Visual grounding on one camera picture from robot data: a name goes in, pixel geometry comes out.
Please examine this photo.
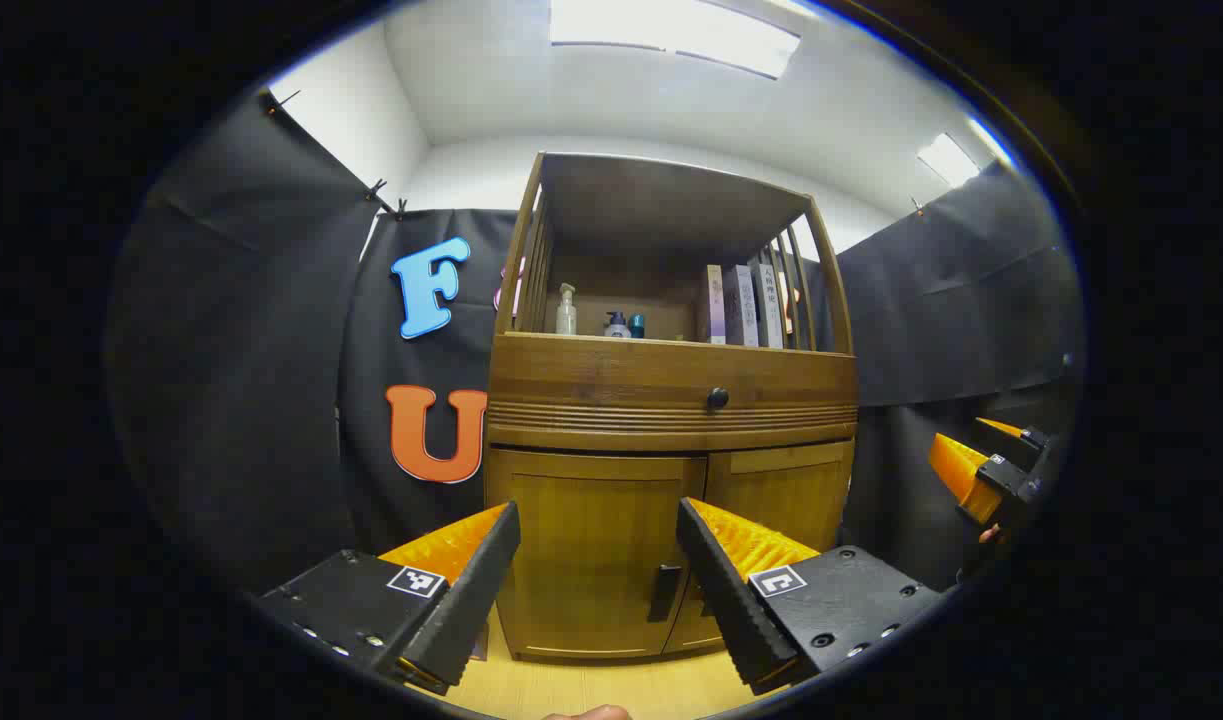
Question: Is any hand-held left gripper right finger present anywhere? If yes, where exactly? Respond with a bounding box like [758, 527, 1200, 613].
[676, 497, 944, 696]

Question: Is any wooden cabinet drawer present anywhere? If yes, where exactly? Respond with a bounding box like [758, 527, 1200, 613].
[487, 333, 859, 451]

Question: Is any ceiling light panel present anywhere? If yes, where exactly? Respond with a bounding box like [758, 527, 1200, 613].
[916, 132, 982, 189]
[549, 0, 802, 80]

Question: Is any wooden double-door shoe cabinet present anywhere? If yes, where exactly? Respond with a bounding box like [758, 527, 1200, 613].
[483, 152, 860, 663]

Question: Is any black door handle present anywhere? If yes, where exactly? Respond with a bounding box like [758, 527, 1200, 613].
[648, 563, 684, 624]

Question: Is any pale beige book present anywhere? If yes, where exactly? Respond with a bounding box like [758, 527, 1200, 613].
[706, 264, 729, 345]

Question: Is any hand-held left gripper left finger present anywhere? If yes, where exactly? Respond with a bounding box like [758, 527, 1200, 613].
[256, 500, 522, 696]

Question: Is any wooden shoe cabinet door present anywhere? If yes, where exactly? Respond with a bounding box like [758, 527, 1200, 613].
[486, 448, 708, 661]
[666, 440, 857, 656]

